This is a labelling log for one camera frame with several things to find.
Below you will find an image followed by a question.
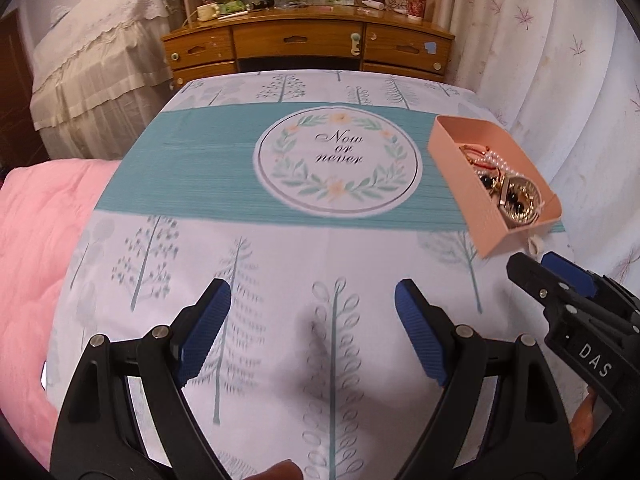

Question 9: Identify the gold rhinestone hair comb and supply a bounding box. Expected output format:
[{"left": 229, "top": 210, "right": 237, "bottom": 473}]
[{"left": 497, "top": 174, "right": 544, "bottom": 229}]

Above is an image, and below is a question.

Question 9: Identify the peach cardboard box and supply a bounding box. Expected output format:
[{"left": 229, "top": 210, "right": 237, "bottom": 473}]
[{"left": 427, "top": 115, "right": 562, "bottom": 258}]

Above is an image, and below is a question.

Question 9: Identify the black bead bracelet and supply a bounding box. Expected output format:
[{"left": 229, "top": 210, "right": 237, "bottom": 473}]
[{"left": 474, "top": 171, "right": 532, "bottom": 216}]

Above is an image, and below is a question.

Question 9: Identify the white pearl bracelet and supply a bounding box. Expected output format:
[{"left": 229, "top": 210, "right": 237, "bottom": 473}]
[{"left": 479, "top": 148, "right": 514, "bottom": 174}]

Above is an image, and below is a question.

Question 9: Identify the red string bead bracelet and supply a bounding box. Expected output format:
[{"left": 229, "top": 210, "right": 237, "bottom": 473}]
[{"left": 458, "top": 143, "right": 494, "bottom": 168}]

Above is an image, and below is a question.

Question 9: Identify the operator hand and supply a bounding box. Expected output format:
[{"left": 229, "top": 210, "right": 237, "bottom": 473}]
[{"left": 570, "top": 387, "right": 598, "bottom": 452}]

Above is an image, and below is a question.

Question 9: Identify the pink blanket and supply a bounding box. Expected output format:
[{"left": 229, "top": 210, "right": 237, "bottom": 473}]
[{"left": 0, "top": 159, "right": 118, "bottom": 466}]

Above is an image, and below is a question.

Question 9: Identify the white floral curtain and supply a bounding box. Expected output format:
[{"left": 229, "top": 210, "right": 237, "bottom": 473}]
[{"left": 433, "top": 0, "right": 639, "bottom": 289}]

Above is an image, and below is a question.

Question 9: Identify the teal white printed bedsheet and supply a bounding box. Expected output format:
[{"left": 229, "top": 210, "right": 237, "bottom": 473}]
[{"left": 46, "top": 70, "right": 546, "bottom": 479}]

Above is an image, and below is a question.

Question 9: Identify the red patterned paper cup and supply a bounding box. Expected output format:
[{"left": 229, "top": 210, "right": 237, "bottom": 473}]
[{"left": 407, "top": 0, "right": 427, "bottom": 22}]

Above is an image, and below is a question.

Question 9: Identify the white ruffled cover furniture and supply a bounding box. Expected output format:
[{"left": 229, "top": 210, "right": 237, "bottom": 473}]
[{"left": 30, "top": 0, "right": 181, "bottom": 159}]

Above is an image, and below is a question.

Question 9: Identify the wooden dresser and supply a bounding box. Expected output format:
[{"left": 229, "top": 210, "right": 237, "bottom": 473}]
[{"left": 163, "top": 6, "right": 454, "bottom": 88}]

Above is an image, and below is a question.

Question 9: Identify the cream mug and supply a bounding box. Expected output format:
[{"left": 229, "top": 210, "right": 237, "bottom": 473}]
[{"left": 195, "top": 2, "right": 220, "bottom": 23}]

